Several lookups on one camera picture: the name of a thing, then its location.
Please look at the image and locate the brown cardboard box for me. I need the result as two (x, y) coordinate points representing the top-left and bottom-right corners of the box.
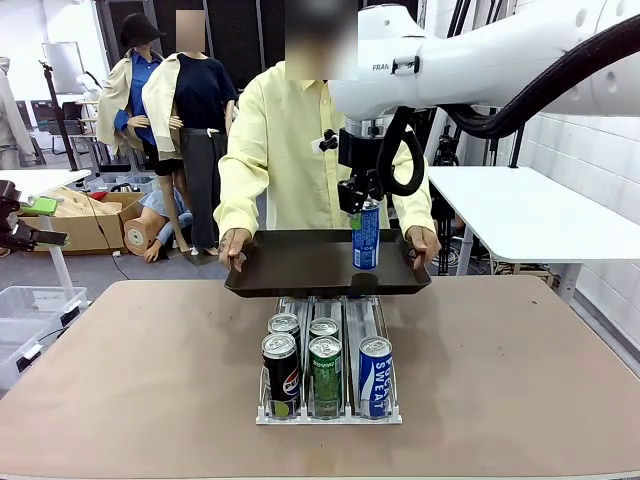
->
(9, 191), (147, 254)

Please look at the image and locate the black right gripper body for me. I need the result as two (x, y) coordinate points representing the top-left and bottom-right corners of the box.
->
(337, 127), (386, 174)

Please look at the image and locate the pale floor cable bundle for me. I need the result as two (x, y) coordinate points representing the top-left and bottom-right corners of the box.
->
(434, 234), (469, 276)

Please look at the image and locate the person in yellow shirt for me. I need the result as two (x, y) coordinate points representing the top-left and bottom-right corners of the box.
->
(214, 62), (436, 241)

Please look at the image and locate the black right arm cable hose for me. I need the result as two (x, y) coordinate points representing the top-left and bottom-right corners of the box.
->
(375, 13), (640, 197)

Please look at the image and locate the blue Pocari Sweat can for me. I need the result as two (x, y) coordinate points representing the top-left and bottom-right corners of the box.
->
(351, 198), (382, 271)
(358, 335), (394, 419)

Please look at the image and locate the mannequin in navy shirt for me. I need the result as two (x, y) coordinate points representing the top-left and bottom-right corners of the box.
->
(141, 9), (240, 257)

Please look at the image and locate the black camera tripod head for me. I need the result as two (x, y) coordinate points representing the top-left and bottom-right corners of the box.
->
(431, 124), (460, 168)

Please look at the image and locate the person's left forearm yellow sleeve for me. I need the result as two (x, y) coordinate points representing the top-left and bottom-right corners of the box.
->
(384, 149), (437, 236)

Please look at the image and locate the person's right hand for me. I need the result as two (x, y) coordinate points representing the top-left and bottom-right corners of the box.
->
(218, 227), (256, 274)

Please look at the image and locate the clear plastic storage bin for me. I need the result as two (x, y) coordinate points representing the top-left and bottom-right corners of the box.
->
(0, 317), (56, 392)
(0, 285), (90, 326)

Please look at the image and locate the grey board on wall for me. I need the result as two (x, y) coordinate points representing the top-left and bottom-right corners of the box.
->
(42, 42), (84, 95)

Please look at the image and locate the large white table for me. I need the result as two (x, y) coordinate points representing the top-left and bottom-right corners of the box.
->
(427, 165), (640, 306)

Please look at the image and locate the clear acrylic can rack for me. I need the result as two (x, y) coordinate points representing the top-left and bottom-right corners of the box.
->
(255, 294), (404, 426)

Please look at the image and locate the thin black light stand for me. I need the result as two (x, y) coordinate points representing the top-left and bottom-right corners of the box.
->
(38, 59), (80, 172)

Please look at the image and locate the green soda can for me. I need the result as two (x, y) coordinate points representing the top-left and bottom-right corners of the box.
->
(307, 335), (344, 419)
(308, 317), (342, 346)

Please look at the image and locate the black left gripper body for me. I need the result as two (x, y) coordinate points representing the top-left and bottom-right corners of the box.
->
(0, 179), (24, 251)

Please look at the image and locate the person's right forearm yellow sleeve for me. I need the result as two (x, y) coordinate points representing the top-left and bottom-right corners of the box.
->
(214, 154), (274, 241)

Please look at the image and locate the kneeling mannequin in denim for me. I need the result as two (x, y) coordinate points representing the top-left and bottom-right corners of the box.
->
(123, 188), (195, 265)

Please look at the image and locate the mannequin with black hat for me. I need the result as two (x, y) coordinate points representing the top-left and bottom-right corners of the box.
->
(96, 12), (169, 176)

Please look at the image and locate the black pole stand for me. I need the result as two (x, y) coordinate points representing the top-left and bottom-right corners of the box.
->
(507, 124), (526, 169)

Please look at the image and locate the person's left hand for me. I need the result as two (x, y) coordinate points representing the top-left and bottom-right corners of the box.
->
(403, 225), (443, 271)

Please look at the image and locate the black Pepsi can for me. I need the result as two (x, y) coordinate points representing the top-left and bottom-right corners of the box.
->
(267, 313), (303, 351)
(261, 332), (303, 419)

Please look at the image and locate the dark brown serving tray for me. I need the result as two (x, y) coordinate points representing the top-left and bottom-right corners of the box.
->
(223, 228), (433, 300)

